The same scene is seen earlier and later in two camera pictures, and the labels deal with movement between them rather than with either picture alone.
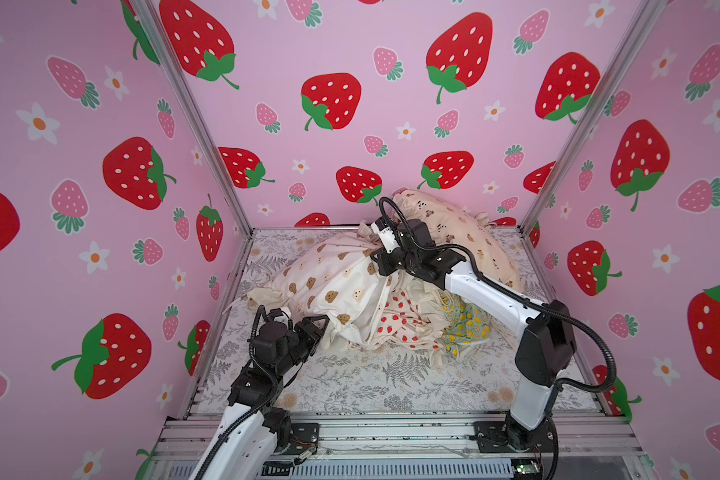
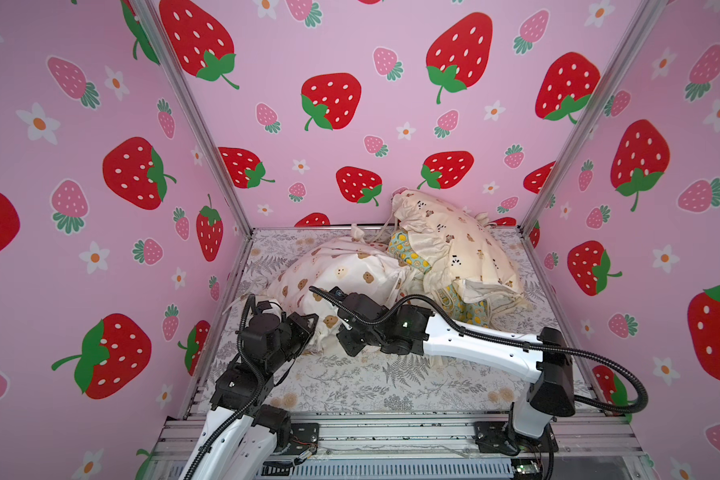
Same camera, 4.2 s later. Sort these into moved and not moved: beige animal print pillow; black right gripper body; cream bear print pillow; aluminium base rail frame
Moved: black right gripper body
Not moved: aluminium base rail frame; beige animal print pillow; cream bear print pillow
